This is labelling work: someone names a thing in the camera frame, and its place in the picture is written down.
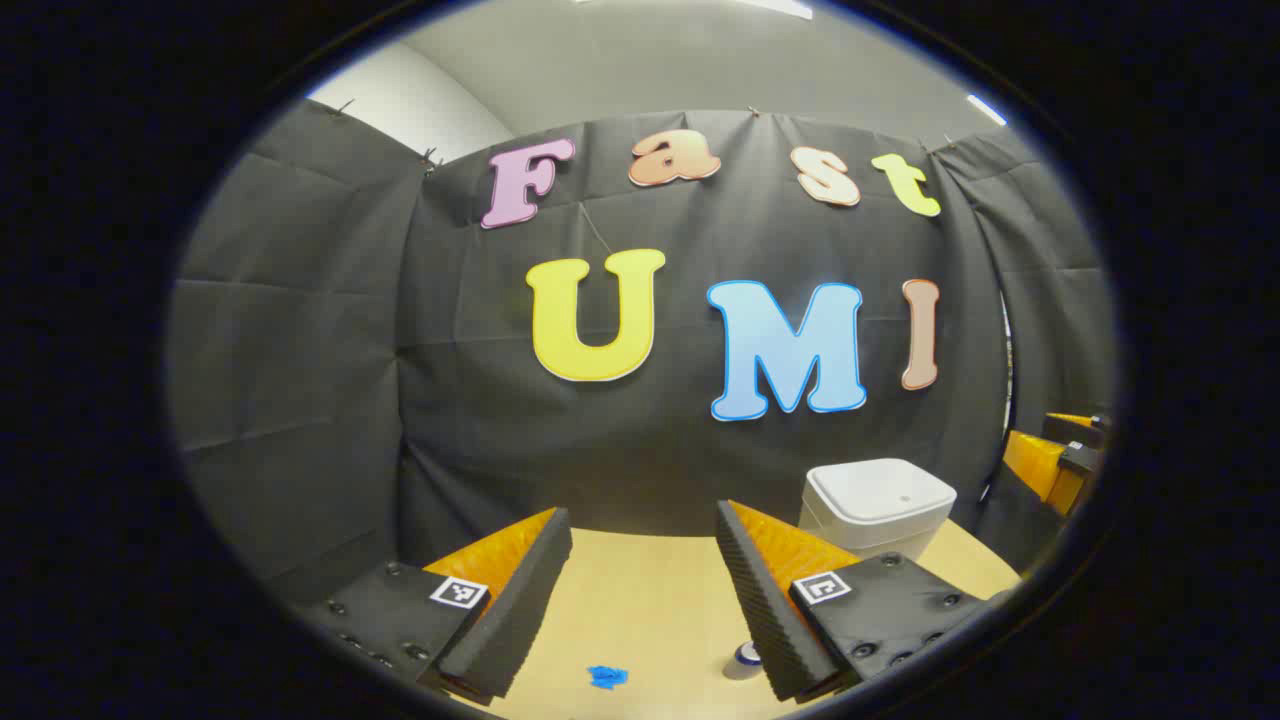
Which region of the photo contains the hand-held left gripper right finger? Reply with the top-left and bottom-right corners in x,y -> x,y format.
715,500 -> 1011,703

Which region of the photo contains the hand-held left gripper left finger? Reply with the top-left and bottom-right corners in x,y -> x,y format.
300,507 -> 574,707

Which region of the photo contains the white desktop garbage bin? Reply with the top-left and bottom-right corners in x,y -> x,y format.
798,458 -> 957,562

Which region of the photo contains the light wooden desktop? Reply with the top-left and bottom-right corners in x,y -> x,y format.
480,518 -> 1023,720

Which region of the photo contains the black backdrop cloth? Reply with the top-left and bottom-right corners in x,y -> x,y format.
165,98 -> 1119,606

